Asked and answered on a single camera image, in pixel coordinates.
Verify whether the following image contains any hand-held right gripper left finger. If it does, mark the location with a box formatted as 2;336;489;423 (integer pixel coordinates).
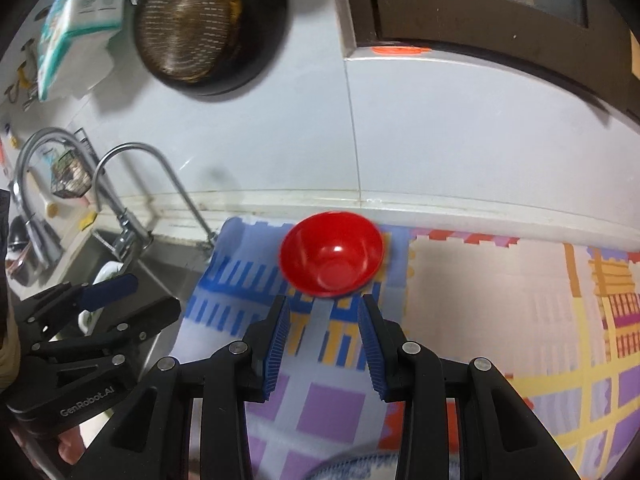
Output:
87;294;292;480

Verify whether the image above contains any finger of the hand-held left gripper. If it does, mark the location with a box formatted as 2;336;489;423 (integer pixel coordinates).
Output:
15;274;139;333
30;297;182;362

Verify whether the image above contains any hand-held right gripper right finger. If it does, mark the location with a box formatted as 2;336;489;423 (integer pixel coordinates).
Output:
357;294;583;480

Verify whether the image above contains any red and black bowl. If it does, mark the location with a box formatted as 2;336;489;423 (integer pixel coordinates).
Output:
279;211;386;298

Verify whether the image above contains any blue patterned white plate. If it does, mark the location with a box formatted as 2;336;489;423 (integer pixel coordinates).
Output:
305;452;466;480

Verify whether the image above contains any person's left forearm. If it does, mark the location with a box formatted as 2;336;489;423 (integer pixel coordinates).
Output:
0;310;23;396

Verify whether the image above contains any person's left hand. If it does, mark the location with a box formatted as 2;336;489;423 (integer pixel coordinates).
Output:
10;422;96;467

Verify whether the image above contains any white dish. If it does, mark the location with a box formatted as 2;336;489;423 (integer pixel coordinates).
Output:
92;261;128;287

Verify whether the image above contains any steel sink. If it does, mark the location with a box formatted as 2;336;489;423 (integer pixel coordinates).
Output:
10;230;211;361

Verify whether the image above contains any thin metal faucet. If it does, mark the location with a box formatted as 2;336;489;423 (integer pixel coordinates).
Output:
92;142;219;261

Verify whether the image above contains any colourful printed mat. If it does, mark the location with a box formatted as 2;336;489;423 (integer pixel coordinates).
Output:
180;216;640;480

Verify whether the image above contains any large metal faucet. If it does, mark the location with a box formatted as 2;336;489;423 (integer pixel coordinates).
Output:
10;127;101;273

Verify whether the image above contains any tissue paper pack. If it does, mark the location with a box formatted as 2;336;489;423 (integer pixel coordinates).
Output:
37;0;133;102

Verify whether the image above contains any black frying pan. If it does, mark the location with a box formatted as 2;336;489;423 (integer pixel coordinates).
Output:
132;0;292;97

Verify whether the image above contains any orange strip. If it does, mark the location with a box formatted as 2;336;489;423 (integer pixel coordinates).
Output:
372;46;432;57

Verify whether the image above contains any wire basket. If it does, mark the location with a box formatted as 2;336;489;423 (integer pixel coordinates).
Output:
50;152;97;199

